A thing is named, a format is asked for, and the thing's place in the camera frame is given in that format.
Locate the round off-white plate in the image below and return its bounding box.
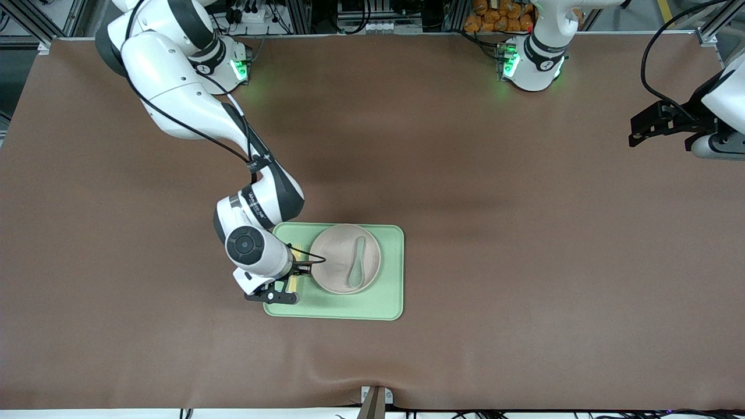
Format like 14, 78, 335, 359
308, 223, 382, 295

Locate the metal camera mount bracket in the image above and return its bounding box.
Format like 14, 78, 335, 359
356, 385, 394, 419

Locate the brown table mat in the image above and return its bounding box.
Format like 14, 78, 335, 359
0, 34, 745, 411

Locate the white terminal block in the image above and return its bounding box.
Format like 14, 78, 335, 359
338, 20, 392, 34

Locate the pale green plastic spoon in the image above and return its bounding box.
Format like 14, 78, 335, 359
348, 236, 367, 288

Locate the mint green rectangular tray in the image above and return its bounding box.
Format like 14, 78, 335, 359
263, 222, 405, 321

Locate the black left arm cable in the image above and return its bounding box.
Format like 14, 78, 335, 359
640, 0, 745, 117

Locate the orange packaged goods pile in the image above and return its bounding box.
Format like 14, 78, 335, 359
464, 0, 534, 33

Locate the white power strip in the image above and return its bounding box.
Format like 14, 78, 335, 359
232, 5, 267, 25

